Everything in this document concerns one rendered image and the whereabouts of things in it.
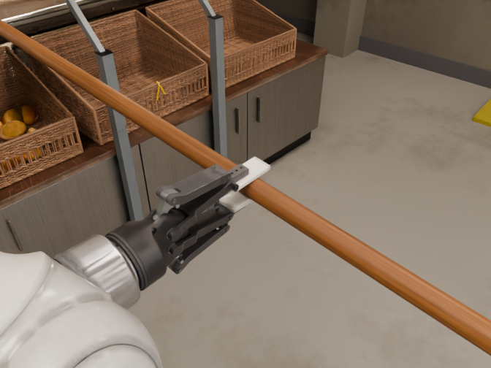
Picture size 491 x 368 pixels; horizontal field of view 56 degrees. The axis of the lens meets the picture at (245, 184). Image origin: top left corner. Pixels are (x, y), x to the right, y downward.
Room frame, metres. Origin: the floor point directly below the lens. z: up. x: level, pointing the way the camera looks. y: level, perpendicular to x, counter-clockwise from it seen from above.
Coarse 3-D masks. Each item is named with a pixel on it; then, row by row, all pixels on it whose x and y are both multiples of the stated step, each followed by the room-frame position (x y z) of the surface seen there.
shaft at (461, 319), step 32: (0, 32) 0.97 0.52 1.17; (64, 64) 0.81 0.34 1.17; (96, 96) 0.72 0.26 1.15; (160, 128) 0.61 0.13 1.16; (192, 160) 0.55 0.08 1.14; (224, 160) 0.53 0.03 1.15; (256, 192) 0.47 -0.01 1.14; (320, 224) 0.40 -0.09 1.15; (352, 256) 0.36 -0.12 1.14; (384, 256) 0.36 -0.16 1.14; (416, 288) 0.31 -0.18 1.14; (448, 320) 0.28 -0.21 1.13; (480, 320) 0.27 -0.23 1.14
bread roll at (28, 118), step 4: (24, 108) 1.58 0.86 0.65; (28, 108) 1.58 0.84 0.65; (32, 108) 1.59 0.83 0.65; (24, 112) 1.55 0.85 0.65; (28, 112) 1.56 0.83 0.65; (32, 112) 1.57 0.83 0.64; (36, 112) 1.58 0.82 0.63; (24, 116) 1.54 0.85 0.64; (28, 116) 1.54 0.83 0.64; (32, 116) 1.55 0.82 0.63; (36, 116) 1.57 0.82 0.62; (24, 120) 1.53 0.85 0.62; (28, 120) 1.54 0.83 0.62; (32, 120) 1.54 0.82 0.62; (36, 120) 1.56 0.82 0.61; (28, 124) 1.54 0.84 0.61
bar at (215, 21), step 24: (72, 0) 1.50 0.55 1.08; (216, 24) 1.72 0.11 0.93; (96, 48) 1.41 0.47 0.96; (216, 48) 1.72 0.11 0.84; (216, 72) 1.72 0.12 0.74; (216, 96) 1.72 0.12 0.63; (120, 120) 1.39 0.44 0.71; (216, 120) 1.73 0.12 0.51; (120, 144) 1.37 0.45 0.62; (216, 144) 1.73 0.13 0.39; (120, 168) 1.40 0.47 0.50
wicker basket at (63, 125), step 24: (0, 48) 1.69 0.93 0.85; (0, 72) 1.65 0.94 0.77; (24, 72) 1.62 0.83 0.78; (24, 96) 1.66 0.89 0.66; (48, 96) 1.50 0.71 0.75; (0, 120) 1.57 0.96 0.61; (48, 120) 1.55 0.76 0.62; (72, 120) 1.37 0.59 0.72; (0, 144) 1.21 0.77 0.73; (24, 144) 1.25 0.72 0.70; (48, 144) 1.42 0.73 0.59; (72, 144) 1.36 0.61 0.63; (0, 168) 1.19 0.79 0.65; (24, 168) 1.23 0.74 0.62; (48, 168) 1.29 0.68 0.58
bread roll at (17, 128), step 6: (18, 120) 1.50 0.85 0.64; (6, 126) 1.45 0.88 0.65; (12, 126) 1.46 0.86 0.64; (18, 126) 1.48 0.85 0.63; (24, 126) 1.49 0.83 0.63; (0, 132) 1.43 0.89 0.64; (6, 132) 1.43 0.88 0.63; (12, 132) 1.45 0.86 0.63; (18, 132) 1.46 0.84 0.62; (24, 132) 1.48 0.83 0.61; (6, 138) 1.42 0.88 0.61; (12, 138) 1.44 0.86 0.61
